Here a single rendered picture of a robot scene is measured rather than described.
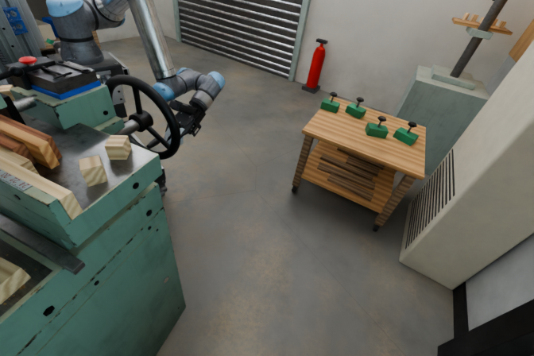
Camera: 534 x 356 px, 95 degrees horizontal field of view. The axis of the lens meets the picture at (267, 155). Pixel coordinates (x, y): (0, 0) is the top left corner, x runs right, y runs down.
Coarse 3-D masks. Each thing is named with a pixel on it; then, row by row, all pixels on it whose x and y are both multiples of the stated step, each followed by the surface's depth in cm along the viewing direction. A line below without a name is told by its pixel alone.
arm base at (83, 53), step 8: (64, 40) 96; (72, 40) 96; (80, 40) 97; (88, 40) 99; (64, 48) 97; (72, 48) 97; (80, 48) 98; (88, 48) 100; (96, 48) 104; (64, 56) 99; (72, 56) 99; (80, 56) 99; (88, 56) 101; (96, 56) 103; (80, 64) 100; (88, 64) 102
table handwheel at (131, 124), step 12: (108, 84) 72; (120, 84) 71; (132, 84) 68; (144, 84) 67; (156, 96) 68; (168, 108) 69; (132, 120) 74; (144, 120) 75; (168, 120) 70; (120, 132) 70; (132, 132) 73; (156, 132) 78; (168, 144) 79; (168, 156) 80
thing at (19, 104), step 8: (8, 96) 46; (32, 96) 53; (8, 104) 47; (16, 104) 51; (24, 104) 52; (32, 104) 53; (0, 112) 49; (8, 112) 47; (16, 112) 48; (16, 120) 49
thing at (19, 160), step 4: (0, 148) 43; (4, 148) 44; (0, 152) 43; (4, 152) 43; (8, 152) 43; (12, 152) 43; (4, 156) 42; (8, 156) 42; (12, 156) 42; (16, 156) 42; (20, 156) 43; (12, 160) 42; (16, 160) 42; (20, 160) 42; (24, 160) 42; (28, 160) 42; (20, 164) 41; (24, 164) 42; (28, 164) 42; (32, 164) 43; (28, 168) 42; (32, 168) 43; (36, 172) 44
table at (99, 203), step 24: (24, 120) 56; (120, 120) 66; (72, 144) 52; (96, 144) 53; (48, 168) 46; (72, 168) 47; (120, 168) 48; (144, 168) 50; (72, 192) 43; (96, 192) 43; (120, 192) 46; (24, 216) 43; (96, 216) 43; (72, 240) 40
